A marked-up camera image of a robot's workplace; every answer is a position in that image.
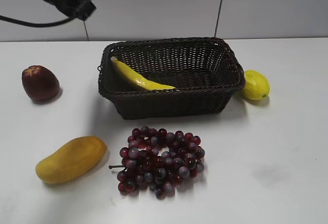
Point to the yellow banana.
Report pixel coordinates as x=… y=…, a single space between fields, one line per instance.
x=136 y=79

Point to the dark brown wicker basket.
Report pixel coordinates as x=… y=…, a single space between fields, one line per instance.
x=203 y=73

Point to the dark red apple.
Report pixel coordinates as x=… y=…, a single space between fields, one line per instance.
x=39 y=83

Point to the yellow mango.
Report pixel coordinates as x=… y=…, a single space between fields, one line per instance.
x=72 y=160

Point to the red grape bunch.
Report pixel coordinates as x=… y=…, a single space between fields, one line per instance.
x=161 y=161

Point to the yellow lemon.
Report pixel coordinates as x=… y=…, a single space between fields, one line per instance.
x=257 y=87

